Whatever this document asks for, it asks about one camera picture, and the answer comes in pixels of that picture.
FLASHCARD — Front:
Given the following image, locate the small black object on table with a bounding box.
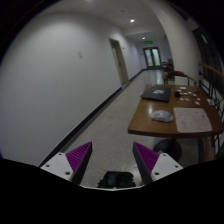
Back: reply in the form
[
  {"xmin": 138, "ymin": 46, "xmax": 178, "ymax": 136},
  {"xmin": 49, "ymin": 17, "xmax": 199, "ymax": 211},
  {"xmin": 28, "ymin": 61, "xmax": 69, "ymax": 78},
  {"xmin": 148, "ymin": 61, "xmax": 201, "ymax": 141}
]
[{"xmin": 174, "ymin": 91, "xmax": 181, "ymax": 98}]

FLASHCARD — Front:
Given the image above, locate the brown wooden table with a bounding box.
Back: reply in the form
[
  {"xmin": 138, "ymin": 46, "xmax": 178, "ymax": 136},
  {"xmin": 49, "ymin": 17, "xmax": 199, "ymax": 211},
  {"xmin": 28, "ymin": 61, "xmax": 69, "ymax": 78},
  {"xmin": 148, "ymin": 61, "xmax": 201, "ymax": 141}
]
[{"xmin": 127, "ymin": 83, "xmax": 224, "ymax": 162}]

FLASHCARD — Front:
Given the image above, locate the wooden handrail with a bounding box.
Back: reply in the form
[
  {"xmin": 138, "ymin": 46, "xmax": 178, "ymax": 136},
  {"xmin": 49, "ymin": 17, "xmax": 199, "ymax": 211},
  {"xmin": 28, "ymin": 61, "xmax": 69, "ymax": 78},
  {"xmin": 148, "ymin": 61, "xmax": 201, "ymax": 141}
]
[{"xmin": 198, "ymin": 62, "xmax": 224, "ymax": 79}]

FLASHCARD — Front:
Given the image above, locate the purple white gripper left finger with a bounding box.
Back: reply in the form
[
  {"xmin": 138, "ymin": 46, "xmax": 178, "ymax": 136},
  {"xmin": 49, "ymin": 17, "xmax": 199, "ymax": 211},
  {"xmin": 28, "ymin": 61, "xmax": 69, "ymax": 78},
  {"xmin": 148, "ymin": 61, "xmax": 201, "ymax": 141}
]
[{"xmin": 41, "ymin": 142, "xmax": 92, "ymax": 185}]

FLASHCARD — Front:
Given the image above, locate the black laptop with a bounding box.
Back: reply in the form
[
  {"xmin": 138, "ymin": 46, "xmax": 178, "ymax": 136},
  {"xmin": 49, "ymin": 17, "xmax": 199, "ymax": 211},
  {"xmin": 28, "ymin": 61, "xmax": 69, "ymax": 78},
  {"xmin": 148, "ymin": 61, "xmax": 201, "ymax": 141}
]
[{"xmin": 141, "ymin": 86, "xmax": 172, "ymax": 102}]

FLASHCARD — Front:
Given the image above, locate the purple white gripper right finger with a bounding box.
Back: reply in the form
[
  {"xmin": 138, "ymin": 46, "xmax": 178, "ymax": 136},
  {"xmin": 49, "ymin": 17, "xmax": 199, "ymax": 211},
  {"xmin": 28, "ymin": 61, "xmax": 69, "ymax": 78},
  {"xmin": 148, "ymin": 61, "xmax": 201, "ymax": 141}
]
[{"xmin": 133, "ymin": 142, "xmax": 182, "ymax": 185}]

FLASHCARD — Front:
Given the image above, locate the wooden chair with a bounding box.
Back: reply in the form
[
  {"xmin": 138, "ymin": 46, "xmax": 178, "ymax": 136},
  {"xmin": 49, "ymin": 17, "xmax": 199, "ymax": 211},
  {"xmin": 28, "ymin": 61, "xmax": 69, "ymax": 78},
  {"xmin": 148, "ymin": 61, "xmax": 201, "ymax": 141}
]
[{"xmin": 163, "ymin": 71, "xmax": 197, "ymax": 86}]

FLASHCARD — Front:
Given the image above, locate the glass double exit door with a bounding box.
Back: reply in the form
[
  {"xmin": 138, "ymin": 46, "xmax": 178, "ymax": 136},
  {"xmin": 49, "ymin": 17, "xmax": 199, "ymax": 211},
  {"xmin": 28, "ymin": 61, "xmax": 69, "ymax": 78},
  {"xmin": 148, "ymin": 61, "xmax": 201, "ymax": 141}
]
[{"xmin": 143, "ymin": 47, "xmax": 162, "ymax": 69}]

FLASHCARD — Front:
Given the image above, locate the beige side door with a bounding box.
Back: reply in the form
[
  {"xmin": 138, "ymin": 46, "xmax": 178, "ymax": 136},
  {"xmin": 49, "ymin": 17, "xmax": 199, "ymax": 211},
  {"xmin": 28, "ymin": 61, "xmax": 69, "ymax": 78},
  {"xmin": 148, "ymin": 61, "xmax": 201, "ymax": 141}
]
[{"xmin": 109, "ymin": 39, "xmax": 129, "ymax": 84}]

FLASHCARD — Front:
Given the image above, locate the white computer mouse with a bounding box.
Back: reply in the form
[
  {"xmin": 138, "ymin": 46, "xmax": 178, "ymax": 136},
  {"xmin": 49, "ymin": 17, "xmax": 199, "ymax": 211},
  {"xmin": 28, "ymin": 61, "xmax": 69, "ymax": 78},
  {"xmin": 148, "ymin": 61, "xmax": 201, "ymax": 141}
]
[{"xmin": 151, "ymin": 110, "xmax": 173, "ymax": 123}]

